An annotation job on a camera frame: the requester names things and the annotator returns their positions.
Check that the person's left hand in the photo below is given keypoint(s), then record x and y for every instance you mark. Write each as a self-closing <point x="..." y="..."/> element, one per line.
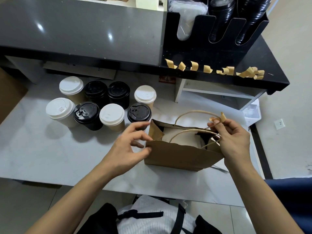
<point x="124" y="153"/>

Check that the person's right hand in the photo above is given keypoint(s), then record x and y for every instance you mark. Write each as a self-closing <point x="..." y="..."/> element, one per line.
<point x="236" y="143"/>

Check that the single tan tape strip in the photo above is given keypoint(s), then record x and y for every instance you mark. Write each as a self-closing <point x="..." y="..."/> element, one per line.
<point x="218" y="117"/>

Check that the brown paper bag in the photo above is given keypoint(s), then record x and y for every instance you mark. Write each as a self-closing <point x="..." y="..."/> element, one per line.
<point x="180" y="156"/>
<point x="10" y="95"/>

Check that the group of lidded coffee cups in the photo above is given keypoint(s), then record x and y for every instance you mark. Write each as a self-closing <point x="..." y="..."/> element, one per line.
<point x="60" y="108"/>

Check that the person's left forearm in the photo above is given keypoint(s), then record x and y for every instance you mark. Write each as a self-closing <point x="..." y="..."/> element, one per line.
<point x="68" y="207"/>

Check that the person's right forearm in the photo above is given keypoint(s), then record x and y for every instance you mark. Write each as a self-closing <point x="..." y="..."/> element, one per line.
<point x="263" y="202"/>

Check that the person's white shirt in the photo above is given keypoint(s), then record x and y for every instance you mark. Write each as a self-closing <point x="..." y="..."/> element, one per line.
<point x="146" y="212"/>

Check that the white small appliance on floor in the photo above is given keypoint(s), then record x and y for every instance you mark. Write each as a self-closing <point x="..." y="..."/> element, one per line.
<point x="252" y="114"/>

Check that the black body harness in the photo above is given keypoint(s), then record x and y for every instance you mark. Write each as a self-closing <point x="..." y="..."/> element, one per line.
<point x="97" y="219"/>

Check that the row of tan tape strips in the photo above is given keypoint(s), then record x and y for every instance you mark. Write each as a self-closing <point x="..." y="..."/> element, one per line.
<point x="194" y="66"/>

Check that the black acrylic organizer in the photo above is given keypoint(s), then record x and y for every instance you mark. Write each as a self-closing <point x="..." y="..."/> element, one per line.
<point x="195" y="51"/>

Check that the white support panel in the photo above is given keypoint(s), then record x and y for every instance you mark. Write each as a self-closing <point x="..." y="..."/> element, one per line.
<point x="24" y="69"/>

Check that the plastic wrapped white pack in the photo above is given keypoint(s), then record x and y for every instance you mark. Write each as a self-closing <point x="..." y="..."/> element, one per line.
<point x="187" y="14"/>

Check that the white box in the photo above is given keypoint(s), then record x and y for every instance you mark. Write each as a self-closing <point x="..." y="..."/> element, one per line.
<point x="146" y="3"/>

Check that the white wall socket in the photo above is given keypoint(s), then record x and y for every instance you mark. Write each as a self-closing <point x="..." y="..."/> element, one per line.
<point x="279" y="124"/>

